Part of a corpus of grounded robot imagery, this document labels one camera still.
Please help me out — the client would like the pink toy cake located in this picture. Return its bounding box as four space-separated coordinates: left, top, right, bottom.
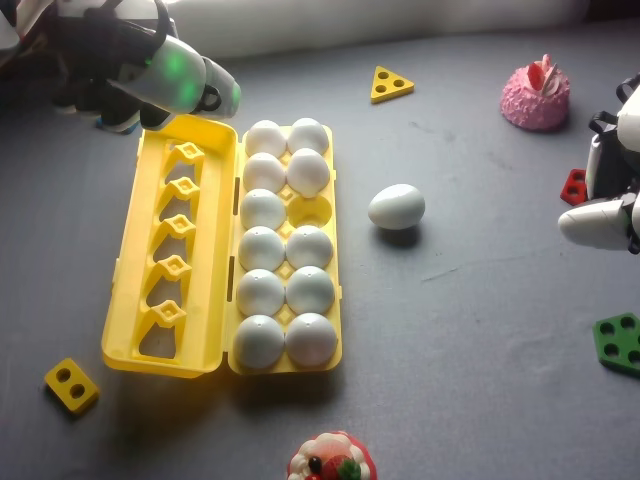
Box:
499 53 571 132

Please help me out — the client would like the red holed block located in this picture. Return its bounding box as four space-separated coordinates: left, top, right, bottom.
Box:
558 168 589 205

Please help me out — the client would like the yellow egg carton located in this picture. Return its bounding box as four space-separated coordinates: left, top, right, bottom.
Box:
101 113 346 380

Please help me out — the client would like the yellow rectangular holed block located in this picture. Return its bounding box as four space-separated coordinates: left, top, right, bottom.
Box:
43 357 100 415

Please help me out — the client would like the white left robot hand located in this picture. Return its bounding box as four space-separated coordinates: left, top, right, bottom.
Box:
49 0 242 134

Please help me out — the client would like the blue holed block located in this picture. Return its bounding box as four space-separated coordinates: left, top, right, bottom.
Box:
97 115 140 135

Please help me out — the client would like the grey table cloth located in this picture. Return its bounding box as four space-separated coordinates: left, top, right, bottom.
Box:
0 19 640 480

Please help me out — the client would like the white toy egg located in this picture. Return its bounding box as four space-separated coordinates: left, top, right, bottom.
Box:
284 312 339 369
287 117 331 154
285 148 332 197
237 225 287 270
239 188 288 232
233 314 286 370
242 152 287 194
368 183 426 231
244 119 289 157
235 268 287 317
285 224 335 270
285 266 336 316

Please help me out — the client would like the white backdrop sheet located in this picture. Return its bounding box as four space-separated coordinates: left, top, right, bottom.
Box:
169 0 640 60

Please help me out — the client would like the strawberry cream toy cake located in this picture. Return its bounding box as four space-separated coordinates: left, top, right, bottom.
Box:
287 430 379 480

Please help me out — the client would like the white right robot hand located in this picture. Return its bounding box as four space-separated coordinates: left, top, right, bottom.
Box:
558 74 640 257

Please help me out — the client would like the green pentagon holed block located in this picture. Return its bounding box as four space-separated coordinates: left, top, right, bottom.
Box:
592 312 640 379

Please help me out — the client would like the yellow triangle holed block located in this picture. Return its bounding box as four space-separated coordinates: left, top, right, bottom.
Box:
370 65 416 105

